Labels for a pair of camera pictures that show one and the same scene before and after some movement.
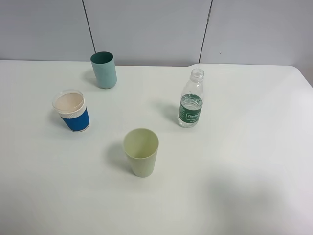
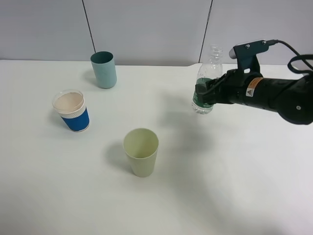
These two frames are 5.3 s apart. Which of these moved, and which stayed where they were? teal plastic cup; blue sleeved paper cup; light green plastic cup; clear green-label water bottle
Moved: clear green-label water bottle
Stayed: teal plastic cup; blue sleeved paper cup; light green plastic cup
